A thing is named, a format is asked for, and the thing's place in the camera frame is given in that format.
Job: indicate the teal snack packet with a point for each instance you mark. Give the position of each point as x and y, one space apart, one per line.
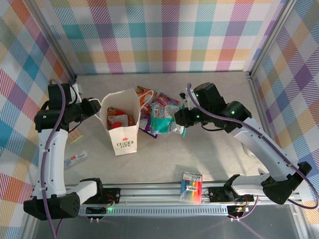
162 124

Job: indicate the purple Fox's candy packet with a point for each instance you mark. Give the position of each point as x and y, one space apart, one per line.
165 98

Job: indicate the red cookie bag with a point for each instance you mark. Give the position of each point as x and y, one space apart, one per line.
117 118

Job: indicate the purple white snack packet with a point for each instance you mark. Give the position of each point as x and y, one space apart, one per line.
144 123

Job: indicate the orange snack packet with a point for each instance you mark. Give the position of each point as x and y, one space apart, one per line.
143 92

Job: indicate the green picnic print paper bag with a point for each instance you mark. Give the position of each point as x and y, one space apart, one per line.
124 144

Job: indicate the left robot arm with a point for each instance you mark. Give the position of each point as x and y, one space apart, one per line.
52 161

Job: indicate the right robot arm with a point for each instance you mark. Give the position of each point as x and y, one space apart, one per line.
259 147

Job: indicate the sponge pad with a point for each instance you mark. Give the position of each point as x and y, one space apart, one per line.
76 137

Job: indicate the colourful highlighter pack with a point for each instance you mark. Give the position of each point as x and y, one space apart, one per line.
191 188

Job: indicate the left controller board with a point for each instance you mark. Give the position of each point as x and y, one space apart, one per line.
96 210

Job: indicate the controller board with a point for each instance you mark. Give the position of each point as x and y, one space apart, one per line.
236 209
96 210

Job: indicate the right controller board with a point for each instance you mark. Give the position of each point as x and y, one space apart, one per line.
236 209

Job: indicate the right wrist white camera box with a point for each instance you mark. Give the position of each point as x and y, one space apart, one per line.
185 94

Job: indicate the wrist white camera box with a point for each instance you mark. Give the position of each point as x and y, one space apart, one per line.
185 94
76 92

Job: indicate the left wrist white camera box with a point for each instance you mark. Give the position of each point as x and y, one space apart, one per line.
76 92

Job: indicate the aluminium side rail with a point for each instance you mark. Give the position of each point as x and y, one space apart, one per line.
260 104

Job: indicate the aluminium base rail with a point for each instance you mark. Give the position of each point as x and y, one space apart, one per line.
154 193

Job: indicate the aluminium frame post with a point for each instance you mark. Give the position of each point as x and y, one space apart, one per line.
270 37
52 37

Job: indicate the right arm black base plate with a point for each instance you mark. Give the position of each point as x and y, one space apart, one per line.
216 194

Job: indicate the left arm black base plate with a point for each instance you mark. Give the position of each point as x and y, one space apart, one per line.
112 195

